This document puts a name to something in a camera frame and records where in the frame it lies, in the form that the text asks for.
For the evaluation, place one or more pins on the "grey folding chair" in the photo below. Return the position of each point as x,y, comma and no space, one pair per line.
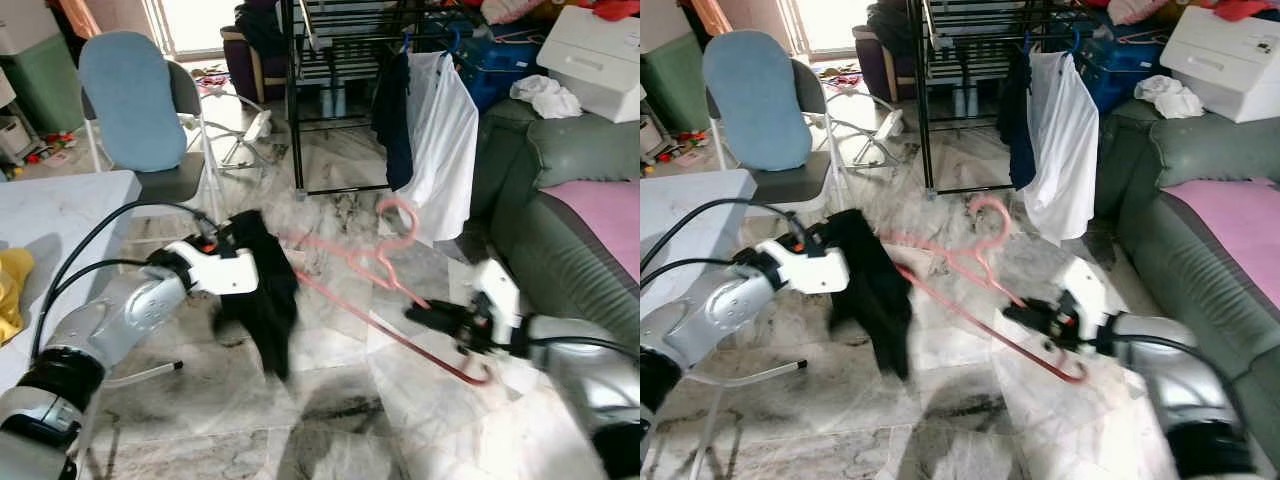
795,185
170,185

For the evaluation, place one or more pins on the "light blue cushion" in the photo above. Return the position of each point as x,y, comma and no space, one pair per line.
130,100
755,100

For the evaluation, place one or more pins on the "dark clothes heap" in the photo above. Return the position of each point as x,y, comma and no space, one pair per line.
895,25
262,25

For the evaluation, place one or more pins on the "white storage box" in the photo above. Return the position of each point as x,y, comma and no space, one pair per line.
1220,60
590,60

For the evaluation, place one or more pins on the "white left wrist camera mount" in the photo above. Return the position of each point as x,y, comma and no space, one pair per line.
815,270
225,272

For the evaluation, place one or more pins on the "white shirt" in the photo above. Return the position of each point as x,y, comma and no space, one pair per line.
440,150
1065,150

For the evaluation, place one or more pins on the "white storage trolley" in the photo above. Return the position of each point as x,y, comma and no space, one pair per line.
15,135
650,135

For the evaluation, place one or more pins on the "white folding table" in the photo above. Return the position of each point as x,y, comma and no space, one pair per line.
60,210
690,210

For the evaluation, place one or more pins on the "green sofa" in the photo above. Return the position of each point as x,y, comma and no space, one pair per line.
1170,260
560,250

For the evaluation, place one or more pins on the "green and white cabinet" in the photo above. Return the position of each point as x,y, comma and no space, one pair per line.
675,85
45,90

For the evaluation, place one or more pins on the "purple armchair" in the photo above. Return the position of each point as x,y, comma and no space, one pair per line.
250,75
885,75

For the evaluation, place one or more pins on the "colourful clothes pile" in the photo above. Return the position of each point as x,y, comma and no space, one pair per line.
210,75
840,75

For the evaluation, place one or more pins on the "pink plastic hanger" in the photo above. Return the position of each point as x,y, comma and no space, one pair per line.
430,350
1025,350

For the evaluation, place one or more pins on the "pink blanket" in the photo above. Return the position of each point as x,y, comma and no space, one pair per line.
600,215
1230,225

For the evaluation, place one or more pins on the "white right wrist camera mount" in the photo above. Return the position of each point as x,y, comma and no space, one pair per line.
495,290
1088,290

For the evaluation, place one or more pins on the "blue plastic crate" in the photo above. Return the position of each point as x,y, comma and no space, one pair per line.
1120,70
500,70

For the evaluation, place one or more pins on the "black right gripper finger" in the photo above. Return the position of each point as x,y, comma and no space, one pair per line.
1034,326
435,310
1030,310
438,326

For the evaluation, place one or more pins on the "black clothes drying rack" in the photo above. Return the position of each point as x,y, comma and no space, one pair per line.
925,100
297,100

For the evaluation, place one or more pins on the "blue plastic hanger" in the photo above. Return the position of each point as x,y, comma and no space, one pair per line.
455,40
1028,45
407,45
1078,40

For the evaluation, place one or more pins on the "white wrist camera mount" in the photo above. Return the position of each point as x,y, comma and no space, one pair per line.
495,290
1088,290
225,272
815,270

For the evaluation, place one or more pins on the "dark navy shirt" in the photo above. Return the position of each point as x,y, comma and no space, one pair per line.
395,130
1015,130

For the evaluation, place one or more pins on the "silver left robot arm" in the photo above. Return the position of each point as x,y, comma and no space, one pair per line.
710,310
110,320

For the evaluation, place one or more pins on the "yellow shirt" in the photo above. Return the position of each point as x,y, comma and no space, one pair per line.
12,290

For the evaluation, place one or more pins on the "white tubular bouncer frame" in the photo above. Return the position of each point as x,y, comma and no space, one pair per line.
890,125
260,125

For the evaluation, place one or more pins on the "crumpled white cloth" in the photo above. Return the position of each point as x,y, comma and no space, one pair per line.
1170,97
545,97

